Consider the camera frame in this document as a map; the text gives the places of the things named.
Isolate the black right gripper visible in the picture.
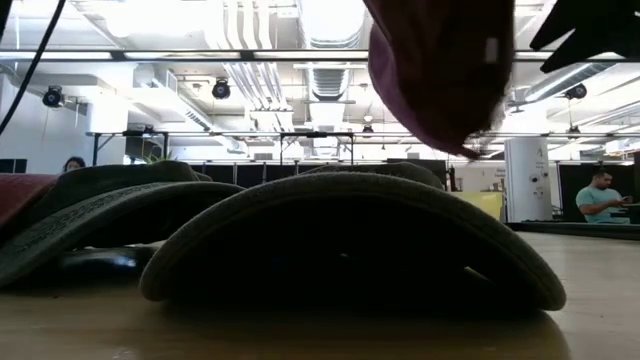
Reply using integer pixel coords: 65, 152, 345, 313
528, 0, 640, 75

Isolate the maroon baseball cap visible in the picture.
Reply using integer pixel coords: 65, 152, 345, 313
362, 0, 516, 161
0, 173, 60, 229

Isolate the dark olive baseball cap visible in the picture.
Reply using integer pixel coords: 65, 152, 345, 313
0, 159, 246, 290
139, 161, 568, 314

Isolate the black ceiling spotlight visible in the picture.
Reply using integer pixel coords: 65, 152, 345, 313
41, 85, 65, 109
564, 82, 589, 101
211, 78, 232, 101

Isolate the black partition panel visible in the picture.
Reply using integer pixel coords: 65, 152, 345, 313
557, 162, 640, 224
188, 158, 449, 190

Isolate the white round pillar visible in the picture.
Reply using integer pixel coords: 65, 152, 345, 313
503, 137, 554, 224

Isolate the person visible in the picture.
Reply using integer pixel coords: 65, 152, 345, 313
574, 169, 635, 225
62, 155, 87, 174

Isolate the yellow plastic bin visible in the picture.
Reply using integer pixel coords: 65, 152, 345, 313
447, 190, 505, 222

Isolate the black horizontal overhead bar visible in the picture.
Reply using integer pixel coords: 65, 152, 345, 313
0, 48, 640, 64

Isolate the small green potted plant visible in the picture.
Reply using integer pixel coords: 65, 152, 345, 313
142, 148, 177, 165

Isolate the black background metal frame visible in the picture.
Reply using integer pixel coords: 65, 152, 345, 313
85, 128, 356, 167

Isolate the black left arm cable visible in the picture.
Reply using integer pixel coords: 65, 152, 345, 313
0, 0, 68, 137

